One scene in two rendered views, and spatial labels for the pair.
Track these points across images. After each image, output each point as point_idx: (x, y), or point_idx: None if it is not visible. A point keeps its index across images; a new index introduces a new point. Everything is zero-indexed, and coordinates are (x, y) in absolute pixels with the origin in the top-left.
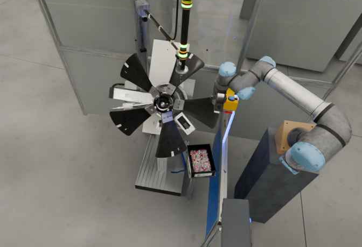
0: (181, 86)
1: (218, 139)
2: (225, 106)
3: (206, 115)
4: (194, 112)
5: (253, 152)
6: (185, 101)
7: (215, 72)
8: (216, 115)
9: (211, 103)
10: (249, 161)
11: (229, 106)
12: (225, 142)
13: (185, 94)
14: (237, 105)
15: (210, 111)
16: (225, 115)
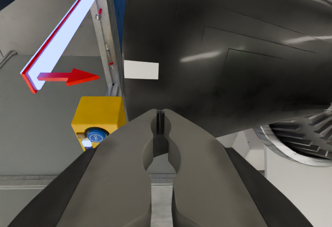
0: (271, 153)
1: (122, 25)
2: (113, 105)
3: (211, 28)
4: (300, 40)
5: None
6: (326, 103)
7: (152, 171)
8: (136, 37)
9: (217, 139)
10: None
11: (99, 107)
12: None
13: (265, 127)
14: (74, 116)
15: (180, 63)
16: (112, 80)
